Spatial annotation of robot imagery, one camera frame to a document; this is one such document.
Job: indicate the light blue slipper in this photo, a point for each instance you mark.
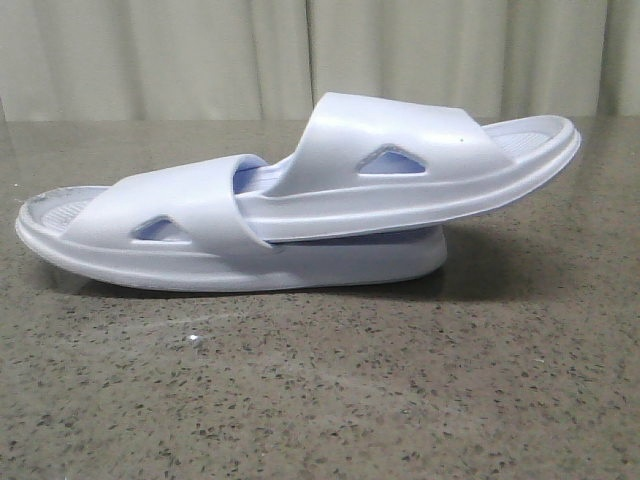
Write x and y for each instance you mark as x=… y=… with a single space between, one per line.
x=180 y=229
x=366 y=165

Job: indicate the pale green curtain backdrop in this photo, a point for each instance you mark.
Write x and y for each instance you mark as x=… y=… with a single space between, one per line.
x=195 y=60

